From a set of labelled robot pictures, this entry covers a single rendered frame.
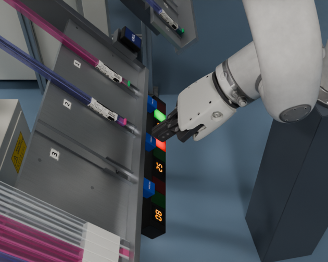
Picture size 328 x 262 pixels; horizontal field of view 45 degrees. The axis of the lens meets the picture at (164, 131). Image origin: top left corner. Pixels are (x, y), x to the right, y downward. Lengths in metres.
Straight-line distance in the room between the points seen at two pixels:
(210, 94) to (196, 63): 1.46
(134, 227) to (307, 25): 0.38
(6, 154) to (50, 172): 0.39
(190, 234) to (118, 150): 0.80
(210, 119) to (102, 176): 0.20
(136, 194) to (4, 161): 0.39
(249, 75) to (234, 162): 1.06
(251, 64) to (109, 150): 0.28
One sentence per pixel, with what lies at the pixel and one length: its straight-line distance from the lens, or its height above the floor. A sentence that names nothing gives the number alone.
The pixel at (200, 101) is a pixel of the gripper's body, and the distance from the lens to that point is 0.68.
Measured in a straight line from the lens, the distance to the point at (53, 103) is 0.67.
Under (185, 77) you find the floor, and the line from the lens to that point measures 2.04.
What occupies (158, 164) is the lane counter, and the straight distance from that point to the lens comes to 0.80.
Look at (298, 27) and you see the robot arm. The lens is 0.53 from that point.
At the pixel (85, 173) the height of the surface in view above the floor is 0.79.
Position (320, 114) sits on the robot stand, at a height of 0.70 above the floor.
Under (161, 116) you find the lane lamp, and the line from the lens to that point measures 0.90.
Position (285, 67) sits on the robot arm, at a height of 0.97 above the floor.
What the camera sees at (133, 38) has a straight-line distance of 0.89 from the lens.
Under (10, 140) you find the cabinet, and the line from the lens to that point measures 1.00.
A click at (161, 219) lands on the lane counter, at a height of 0.65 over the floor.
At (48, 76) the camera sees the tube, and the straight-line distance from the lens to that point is 0.69.
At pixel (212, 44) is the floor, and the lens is 2.28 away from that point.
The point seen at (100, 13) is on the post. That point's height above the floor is 0.74.
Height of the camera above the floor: 1.28
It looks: 47 degrees down
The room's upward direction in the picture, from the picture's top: straight up
